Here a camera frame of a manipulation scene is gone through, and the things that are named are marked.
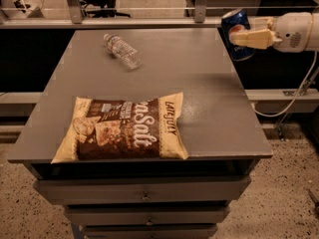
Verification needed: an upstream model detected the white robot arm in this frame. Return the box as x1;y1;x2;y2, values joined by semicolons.
228;12;319;53

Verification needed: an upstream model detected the grey metal railing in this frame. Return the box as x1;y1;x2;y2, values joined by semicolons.
1;0;318;29

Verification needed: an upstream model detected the white cable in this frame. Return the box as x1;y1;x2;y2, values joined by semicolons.
252;50;318;119

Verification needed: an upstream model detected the grey drawer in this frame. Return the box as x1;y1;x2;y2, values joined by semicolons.
65;205;229;226
34;176;250;205
85;224;217;239

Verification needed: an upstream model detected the top grey drawer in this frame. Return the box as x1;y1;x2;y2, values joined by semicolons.
34;176;250;205

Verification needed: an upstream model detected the grey drawer cabinet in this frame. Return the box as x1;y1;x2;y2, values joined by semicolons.
9;29;272;239

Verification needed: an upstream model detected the brown sea salt chip bag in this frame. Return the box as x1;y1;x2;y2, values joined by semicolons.
53;93;188;163

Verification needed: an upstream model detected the blue pepsi can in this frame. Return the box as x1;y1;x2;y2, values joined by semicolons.
221;8;255;61

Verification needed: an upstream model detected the bottom grey drawer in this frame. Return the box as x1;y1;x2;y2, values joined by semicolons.
85;224;217;239

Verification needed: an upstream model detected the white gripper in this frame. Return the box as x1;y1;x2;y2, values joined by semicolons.
229;12;313;53

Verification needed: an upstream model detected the middle grey drawer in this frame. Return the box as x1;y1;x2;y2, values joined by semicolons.
65;205;229;226

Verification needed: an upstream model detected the clear plastic water bottle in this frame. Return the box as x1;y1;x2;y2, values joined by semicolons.
104;34;142;70

